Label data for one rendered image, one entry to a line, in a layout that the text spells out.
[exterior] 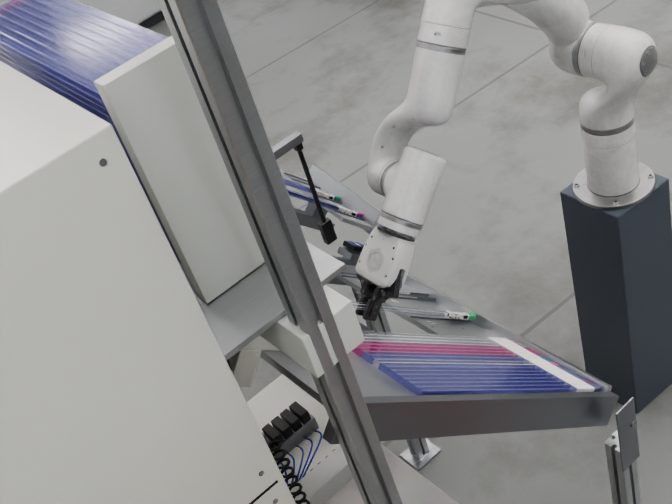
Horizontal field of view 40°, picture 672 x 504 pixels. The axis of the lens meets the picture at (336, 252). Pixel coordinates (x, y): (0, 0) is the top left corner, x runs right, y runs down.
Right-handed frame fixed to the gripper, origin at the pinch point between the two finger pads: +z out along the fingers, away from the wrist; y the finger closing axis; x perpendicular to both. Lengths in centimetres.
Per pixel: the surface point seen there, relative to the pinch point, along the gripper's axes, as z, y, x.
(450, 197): -16, -122, 136
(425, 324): 0.3, 3.6, 12.6
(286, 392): 30.3, -27.7, 11.4
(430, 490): 29.3, 16.8, 16.4
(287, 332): -7, 43, -52
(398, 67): -61, -219, 171
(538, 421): 4.4, 37.3, 11.0
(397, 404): 2.5, 40.1, -26.2
